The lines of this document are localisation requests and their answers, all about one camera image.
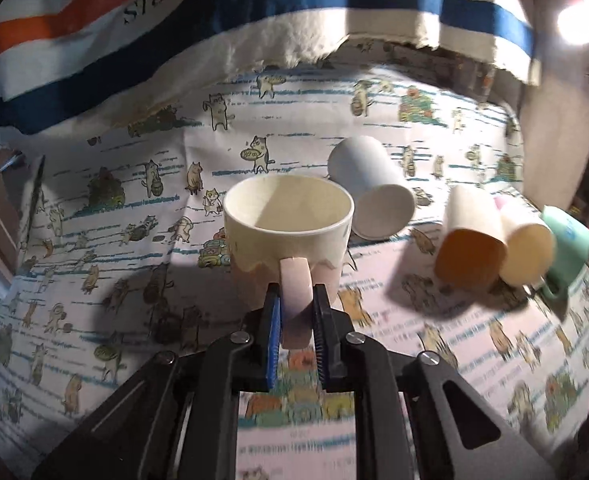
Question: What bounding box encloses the cream and pink drip mug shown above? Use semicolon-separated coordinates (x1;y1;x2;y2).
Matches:
223;174;354;350

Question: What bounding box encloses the beige cup orange inside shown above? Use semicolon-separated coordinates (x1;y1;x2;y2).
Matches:
433;185;507;292

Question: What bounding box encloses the cream cup with pink print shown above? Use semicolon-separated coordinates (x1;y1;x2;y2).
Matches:
494;195;556;287

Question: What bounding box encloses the white mug lying down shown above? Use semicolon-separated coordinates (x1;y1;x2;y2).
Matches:
327;136;416;240

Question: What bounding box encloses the mint green mug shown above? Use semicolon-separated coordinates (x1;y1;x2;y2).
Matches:
541;205;589;300

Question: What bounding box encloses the brown wooden door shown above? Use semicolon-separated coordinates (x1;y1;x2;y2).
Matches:
0;144;43;298

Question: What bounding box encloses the striped Paris blanket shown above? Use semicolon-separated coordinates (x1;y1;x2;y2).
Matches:
0;0;534;135

